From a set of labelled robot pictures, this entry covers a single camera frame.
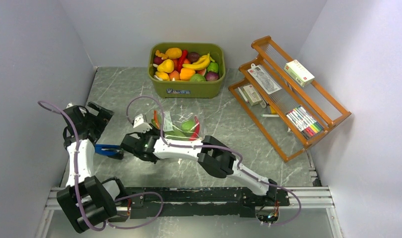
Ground colour marker pen set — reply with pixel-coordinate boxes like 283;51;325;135
285;106;324;139

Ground orange bell pepper toy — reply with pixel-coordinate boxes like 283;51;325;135
179;67;196;81

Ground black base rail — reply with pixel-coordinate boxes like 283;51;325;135
112;178;289;221

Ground green plastic bin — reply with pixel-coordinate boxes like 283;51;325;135
148;42;226;99

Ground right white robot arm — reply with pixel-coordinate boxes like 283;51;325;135
120;128;277;205

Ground small white packaged item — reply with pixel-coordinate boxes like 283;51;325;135
242;84;263;106

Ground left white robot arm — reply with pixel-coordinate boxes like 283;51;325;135
57;102;128;234

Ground green round cabbage toy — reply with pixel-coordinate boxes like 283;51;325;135
190;73;206;82

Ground small red chili toy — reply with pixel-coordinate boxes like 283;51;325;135
177;50;188;73

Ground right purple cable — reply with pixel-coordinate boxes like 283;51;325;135
126;96;302;228

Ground dark purple fruit toy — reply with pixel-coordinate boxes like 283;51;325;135
187;52;201;63

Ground clear zip top bag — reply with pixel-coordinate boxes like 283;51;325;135
150;110;202;141

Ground white packaged card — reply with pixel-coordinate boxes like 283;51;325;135
248;63;282;95

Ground green leafy vegetable toy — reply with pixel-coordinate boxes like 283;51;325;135
164;129;189;141

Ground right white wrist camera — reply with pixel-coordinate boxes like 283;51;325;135
133;114;151;133

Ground orange wooden rack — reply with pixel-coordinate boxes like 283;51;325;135
228;36;351;162

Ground yellow banana toy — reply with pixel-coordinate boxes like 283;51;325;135
182;53;215;71

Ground red chili pepper toy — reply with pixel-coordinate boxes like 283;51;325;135
189;116;200;141

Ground blue black pliers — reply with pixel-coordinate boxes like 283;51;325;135
95;144;124;160

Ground green custard apple toy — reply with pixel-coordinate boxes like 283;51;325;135
181;120;198;132

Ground white green box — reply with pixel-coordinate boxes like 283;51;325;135
283;60;315;87

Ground purple onion toy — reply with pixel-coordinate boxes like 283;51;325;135
205;71;220;82

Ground green white marker pen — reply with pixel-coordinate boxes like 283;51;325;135
261;114;279;118

